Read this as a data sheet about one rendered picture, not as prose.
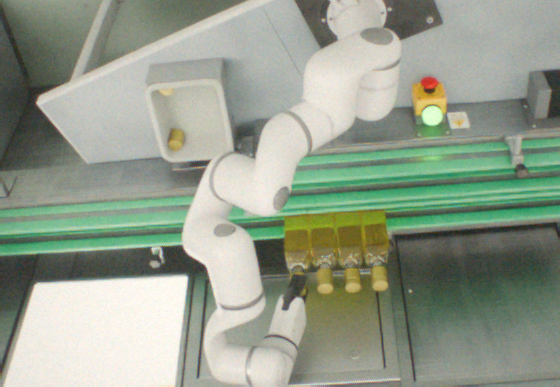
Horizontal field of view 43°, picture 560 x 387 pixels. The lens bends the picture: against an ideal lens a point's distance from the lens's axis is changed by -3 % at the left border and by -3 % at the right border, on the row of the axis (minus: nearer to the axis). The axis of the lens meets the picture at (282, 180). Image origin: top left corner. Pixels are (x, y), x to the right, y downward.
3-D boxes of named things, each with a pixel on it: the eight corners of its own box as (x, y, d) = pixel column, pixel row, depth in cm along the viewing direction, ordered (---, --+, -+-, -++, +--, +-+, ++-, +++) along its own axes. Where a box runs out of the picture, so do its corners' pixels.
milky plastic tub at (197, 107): (168, 140, 180) (163, 163, 174) (148, 65, 165) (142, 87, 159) (237, 134, 179) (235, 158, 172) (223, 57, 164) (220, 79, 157)
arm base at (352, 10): (306, -1, 151) (310, 40, 140) (356, -34, 146) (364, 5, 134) (348, 48, 159) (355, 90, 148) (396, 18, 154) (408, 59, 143)
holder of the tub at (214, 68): (173, 155, 184) (169, 175, 178) (149, 64, 165) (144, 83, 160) (240, 149, 183) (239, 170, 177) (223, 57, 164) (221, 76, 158)
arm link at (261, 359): (225, 369, 130) (275, 375, 127) (243, 323, 137) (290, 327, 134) (247, 413, 140) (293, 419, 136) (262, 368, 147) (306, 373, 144)
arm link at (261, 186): (264, 103, 128) (199, 139, 121) (317, 119, 118) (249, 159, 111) (281, 171, 134) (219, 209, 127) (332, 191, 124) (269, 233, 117)
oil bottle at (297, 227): (286, 209, 178) (286, 277, 162) (284, 192, 174) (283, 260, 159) (309, 207, 178) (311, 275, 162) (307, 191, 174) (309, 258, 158)
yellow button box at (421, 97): (411, 105, 173) (415, 125, 167) (411, 80, 168) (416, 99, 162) (440, 103, 172) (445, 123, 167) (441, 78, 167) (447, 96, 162)
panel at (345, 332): (34, 286, 184) (-2, 403, 159) (30, 279, 182) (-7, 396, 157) (386, 266, 177) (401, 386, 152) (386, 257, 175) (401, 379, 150)
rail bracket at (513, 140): (499, 139, 164) (512, 179, 154) (501, 114, 159) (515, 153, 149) (516, 138, 163) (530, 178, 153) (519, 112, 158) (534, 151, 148)
